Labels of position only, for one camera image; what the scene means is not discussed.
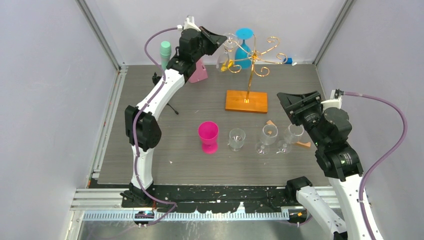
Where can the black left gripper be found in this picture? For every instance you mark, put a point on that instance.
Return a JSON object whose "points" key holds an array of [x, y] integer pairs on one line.
{"points": [[214, 40]]}

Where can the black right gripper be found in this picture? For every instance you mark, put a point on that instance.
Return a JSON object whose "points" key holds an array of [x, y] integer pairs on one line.
{"points": [[291, 102]]}

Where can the clear flute glass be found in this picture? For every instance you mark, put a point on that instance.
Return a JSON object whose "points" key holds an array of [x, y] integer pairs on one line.
{"points": [[228, 47]]}

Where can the blue wine glass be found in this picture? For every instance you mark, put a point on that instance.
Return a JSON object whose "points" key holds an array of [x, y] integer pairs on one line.
{"points": [[241, 56]]}

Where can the clear wine glass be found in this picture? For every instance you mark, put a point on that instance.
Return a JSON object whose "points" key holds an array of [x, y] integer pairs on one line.
{"points": [[268, 136], [291, 135]]}

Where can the clear ribbed tumbler glass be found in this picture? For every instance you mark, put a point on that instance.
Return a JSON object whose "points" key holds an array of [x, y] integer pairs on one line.
{"points": [[236, 139]]}

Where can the pink wine glass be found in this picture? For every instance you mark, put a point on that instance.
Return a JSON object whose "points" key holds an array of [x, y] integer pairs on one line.
{"points": [[208, 133]]}

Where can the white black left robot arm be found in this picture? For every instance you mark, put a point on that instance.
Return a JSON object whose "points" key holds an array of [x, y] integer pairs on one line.
{"points": [[141, 126]]}

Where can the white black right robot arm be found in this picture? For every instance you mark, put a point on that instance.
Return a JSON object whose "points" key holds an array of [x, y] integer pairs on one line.
{"points": [[328, 126]]}

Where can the yellow toy block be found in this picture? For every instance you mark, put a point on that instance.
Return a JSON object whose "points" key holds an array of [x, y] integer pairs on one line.
{"points": [[224, 66]]}

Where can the pink metronome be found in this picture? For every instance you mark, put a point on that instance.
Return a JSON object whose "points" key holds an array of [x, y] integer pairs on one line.
{"points": [[200, 73]]}

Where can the blue cube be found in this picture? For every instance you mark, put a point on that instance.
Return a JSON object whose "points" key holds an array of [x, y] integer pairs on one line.
{"points": [[289, 61]]}

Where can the small wooden arch block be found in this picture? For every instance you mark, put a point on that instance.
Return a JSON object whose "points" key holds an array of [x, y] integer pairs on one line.
{"points": [[303, 144]]}

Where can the mint green microphone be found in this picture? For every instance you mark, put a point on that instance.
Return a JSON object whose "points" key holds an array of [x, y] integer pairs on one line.
{"points": [[165, 53]]}

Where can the black mini tripod stand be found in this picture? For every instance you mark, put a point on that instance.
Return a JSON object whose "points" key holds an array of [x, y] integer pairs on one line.
{"points": [[155, 79]]}

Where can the black base bar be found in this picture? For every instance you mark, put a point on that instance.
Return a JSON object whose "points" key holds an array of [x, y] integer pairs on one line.
{"points": [[208, 198]]}

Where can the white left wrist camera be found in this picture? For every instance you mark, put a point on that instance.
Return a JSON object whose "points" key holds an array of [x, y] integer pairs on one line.
{"points": [[189, 23]]}

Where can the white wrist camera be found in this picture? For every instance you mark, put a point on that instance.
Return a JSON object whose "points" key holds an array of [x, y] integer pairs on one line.
{"points": [[189, 23], [335, 100]]}

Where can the gold wire wine glass rack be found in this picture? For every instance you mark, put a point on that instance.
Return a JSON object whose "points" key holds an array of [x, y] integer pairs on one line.
{"points": [[248, 101]]}

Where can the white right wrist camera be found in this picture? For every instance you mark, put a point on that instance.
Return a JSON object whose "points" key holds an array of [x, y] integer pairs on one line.
{"points": [[335, 100]]}

